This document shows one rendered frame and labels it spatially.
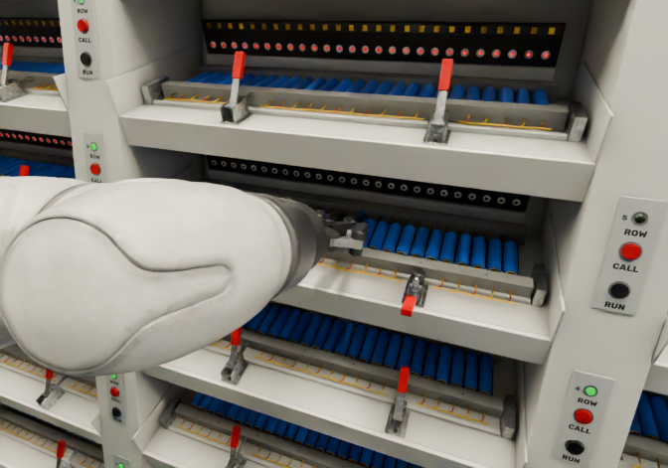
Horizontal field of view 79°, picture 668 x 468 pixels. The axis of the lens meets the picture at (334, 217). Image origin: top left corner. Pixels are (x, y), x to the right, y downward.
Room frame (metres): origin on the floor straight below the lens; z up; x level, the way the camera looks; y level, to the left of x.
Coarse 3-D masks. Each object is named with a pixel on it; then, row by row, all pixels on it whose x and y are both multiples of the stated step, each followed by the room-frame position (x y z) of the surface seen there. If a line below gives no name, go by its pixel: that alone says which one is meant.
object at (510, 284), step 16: (336, 256) 0.54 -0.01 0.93; (352, 256) 0.53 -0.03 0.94; (368, 256) 0.52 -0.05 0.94; (384, 256) 0.52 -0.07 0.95; (400, 256) 0.52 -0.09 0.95; (400, 272) 0.51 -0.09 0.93; (432, 272) 0.49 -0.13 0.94; (448, 272) 0.49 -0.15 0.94; (464, 272) 0.48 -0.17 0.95; (480, 272) 0.48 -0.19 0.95; (496, 272) 0.48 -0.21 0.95; (480, 288) 0.48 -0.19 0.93; (496, 288) 0.47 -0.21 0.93; (512, 288) 0.46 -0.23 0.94; (528, 288) 0.46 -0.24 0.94
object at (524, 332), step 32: (320, 192) 0.68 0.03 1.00; (352, 192) 0.65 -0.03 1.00; (544, 256) 0.53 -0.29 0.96; (320, 288) 0.50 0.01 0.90; (352, 288) 0.49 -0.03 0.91; (384, 288) 0.49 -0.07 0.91; (448, 288) 0.49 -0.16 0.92; (544, 288) 0.45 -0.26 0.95; (384, 320) 0.48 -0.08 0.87; (416, 320) 0.46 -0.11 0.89; (448, 320) 0.44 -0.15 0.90; (480, 320) 0.44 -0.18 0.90; (512, 320) 0.44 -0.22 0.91; (544, 320) 0.43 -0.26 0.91; (512, 352) 0.43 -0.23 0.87; (544, 352) 0.41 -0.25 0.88
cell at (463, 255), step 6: (462, 234) 0.56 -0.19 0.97; (468, 234) 0.56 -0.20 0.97; (462, 240) 0.55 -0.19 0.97; (468, 240) 0.55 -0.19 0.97; (462, 246) 0.54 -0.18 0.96; (468, 246) 0.54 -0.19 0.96; (456, 252) 0.54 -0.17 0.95; (462, 252) 0.53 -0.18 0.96; (468, 252) 0.53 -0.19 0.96; (456, 258) 0.52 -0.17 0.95; (462, 258) 0.51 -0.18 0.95; (468, 258) 0.52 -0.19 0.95; (468, 264) 0.51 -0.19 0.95
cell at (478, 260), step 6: (474, 240) 0.56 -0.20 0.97; (480, 240) 0.55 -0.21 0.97; (486, 240) 0.56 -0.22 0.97; (474, 246) 0.54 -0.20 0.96; (480, 246) 0.54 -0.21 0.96; (474, 252) 0.53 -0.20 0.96; (480, 252) 0.52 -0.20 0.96; (474, 258) 0.52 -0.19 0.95; (480, 258) 0.51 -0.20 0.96; (474, 264) 0.51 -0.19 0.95; (480, 264) 0.50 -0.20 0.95
